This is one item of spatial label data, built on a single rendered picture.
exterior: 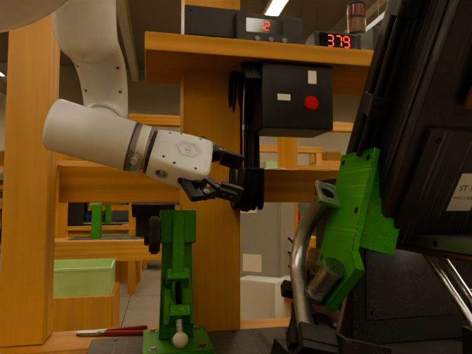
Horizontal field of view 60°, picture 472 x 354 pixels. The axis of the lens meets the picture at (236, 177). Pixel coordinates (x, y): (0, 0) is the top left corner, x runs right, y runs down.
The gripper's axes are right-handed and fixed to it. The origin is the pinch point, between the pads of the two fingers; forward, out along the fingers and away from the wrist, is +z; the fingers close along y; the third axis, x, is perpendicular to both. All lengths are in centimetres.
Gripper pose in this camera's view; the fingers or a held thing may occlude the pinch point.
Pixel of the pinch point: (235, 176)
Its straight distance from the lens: 71.5
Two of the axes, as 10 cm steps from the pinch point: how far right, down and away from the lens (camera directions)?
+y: 0.3, -6.4, 7.7
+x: -3.3, 7.2, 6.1
